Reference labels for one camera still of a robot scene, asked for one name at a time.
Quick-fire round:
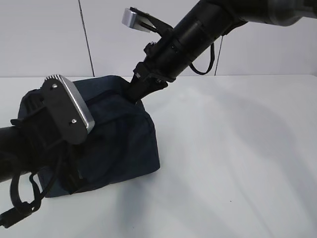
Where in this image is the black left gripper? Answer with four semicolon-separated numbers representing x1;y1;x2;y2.
11;95;85;174

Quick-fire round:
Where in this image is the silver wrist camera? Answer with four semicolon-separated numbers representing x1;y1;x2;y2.
122;7;173;36
41;74;95;145

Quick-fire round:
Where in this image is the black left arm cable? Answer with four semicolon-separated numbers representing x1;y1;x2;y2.
0;138;70;229

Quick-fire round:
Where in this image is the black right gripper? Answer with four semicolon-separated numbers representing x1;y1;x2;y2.
126;28;196;102

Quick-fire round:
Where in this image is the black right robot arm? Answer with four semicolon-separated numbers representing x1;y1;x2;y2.
122;0;317;102

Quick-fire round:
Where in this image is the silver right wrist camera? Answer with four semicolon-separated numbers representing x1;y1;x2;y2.
122;7;173;36

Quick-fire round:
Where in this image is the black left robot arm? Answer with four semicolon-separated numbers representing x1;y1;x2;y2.
0;94;88;181

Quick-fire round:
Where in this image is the dark blue lunch bag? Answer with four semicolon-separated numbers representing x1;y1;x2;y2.
18;76;161;199

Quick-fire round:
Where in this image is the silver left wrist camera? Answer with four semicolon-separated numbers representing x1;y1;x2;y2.
41;74;95;145

